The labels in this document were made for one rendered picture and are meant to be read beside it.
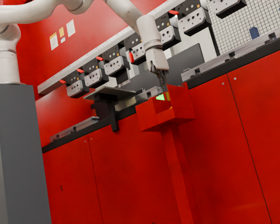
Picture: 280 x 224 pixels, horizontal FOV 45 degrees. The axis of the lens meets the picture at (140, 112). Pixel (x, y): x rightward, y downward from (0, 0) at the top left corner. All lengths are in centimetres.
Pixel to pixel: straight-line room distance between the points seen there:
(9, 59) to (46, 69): 100
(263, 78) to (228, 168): 42
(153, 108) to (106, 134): 60
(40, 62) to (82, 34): 52
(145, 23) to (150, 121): 44
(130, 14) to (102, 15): 72
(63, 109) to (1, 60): 122
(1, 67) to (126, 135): 73
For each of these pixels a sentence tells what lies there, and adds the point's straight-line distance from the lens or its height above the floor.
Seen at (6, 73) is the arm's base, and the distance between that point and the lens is 171.
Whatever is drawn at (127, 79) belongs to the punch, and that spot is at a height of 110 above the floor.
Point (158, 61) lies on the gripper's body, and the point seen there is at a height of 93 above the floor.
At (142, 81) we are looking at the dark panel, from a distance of 268.
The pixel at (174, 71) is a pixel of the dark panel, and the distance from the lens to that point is 250.
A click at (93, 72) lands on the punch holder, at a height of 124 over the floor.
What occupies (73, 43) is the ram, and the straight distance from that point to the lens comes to 249.
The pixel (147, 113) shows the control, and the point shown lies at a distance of 148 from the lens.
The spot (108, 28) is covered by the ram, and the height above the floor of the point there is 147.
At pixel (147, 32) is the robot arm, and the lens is 153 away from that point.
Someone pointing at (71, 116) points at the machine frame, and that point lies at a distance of 289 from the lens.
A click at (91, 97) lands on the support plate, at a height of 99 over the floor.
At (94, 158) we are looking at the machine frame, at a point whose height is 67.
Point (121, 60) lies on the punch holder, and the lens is 211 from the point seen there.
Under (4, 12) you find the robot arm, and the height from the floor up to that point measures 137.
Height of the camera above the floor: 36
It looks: 15 degrees up
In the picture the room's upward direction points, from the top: 12 degrees counter-clockwise
